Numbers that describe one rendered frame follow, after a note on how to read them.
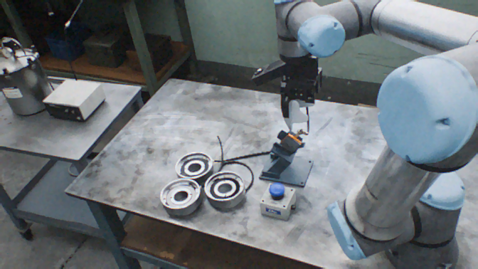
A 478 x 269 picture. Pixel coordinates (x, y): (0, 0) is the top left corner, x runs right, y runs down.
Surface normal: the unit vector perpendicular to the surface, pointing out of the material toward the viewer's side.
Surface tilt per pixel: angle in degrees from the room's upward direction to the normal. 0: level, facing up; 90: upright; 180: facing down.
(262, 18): 90
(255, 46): 90
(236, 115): 0
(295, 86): 90
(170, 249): 0
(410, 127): 83
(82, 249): 0
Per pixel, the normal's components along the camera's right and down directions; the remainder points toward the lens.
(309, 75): -0.37, 0.63
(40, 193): -0.13, -0.76
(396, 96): -0.93, 0.23
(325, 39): 0.31, 0.58
